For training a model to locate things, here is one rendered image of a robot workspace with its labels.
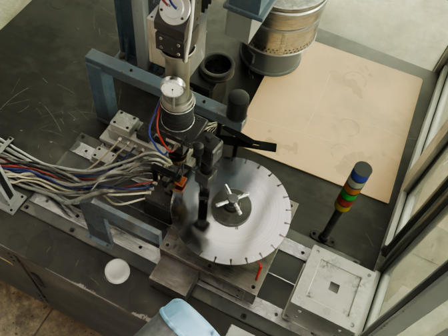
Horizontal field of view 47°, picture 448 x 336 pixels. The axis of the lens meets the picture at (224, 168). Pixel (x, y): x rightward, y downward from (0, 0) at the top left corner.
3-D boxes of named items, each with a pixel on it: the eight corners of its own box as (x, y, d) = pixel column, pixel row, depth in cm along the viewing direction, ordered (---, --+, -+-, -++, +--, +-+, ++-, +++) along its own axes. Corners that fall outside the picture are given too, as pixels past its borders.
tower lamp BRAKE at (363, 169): (371, 172, 128) (375, 165, 126) (365, 185, 126) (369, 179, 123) (353, 165, 129) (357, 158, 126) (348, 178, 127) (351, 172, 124)
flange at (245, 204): (211, 225, 137) (211, 221, 135) (211, 189, 143) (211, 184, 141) (252, 226, 137) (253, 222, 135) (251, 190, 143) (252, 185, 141)
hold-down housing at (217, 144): (220, 180, 130) (226, 133, 113) (209, 193, 128) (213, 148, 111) (202, 169, 131) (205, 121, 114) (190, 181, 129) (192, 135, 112)
